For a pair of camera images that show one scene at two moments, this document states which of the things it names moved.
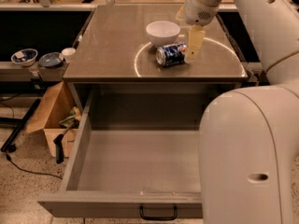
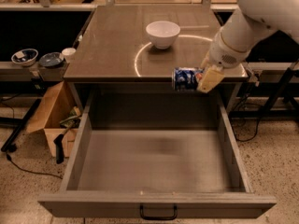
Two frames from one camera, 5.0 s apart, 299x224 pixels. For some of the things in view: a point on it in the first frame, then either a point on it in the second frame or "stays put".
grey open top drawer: x=135 y=156 stays put
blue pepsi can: x=171 y=55 -> x=186 y=78
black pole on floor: x=20 y=125 stays put
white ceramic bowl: x=163 y=33 stays put
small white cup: x=68 y=53 stays put
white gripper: x=199 y=13 -> x=221 y=54
